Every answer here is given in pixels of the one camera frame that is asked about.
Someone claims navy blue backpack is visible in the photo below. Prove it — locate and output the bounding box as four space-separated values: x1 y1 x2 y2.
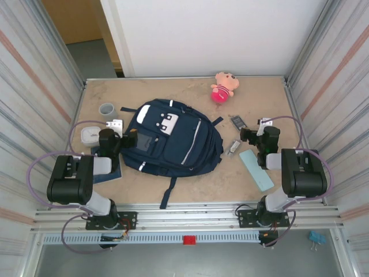
119 99 225 210

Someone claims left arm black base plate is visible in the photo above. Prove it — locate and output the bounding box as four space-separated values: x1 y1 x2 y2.
85 211 138 231

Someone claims aluminium mounting rail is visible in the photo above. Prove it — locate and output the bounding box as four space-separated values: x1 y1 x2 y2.
30 201 345 233

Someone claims grey cup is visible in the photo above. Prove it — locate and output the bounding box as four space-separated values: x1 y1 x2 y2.
99 103 119 123

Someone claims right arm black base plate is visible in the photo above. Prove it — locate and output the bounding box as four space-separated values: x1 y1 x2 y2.
236 209 290 229

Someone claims striped enclosure side panel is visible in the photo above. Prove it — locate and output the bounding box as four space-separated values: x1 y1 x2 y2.
0 0 87 277
284 0 369 277

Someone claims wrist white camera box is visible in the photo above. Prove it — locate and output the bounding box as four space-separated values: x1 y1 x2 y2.
257 117 273 136
104 118 124 131

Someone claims brown wooden door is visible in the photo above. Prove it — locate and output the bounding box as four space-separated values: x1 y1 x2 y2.
42 0 122 73

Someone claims small silver stapler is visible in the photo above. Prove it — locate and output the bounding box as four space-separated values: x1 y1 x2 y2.
225 139 242 158

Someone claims grey slotted cable duct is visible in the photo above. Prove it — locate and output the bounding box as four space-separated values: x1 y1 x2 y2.
42 232 262 245

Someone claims light blue pencil case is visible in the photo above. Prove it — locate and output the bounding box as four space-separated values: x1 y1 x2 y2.
239 148 274 193

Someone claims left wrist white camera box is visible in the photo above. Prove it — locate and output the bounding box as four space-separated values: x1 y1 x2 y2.
104 118 124 131

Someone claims pink plush doll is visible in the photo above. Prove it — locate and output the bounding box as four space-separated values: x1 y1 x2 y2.
210 71 240 104

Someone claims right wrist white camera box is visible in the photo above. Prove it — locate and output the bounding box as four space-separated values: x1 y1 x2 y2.
257 117 273 136

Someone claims navy blue book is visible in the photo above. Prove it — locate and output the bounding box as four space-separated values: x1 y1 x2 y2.
90 145 123 185

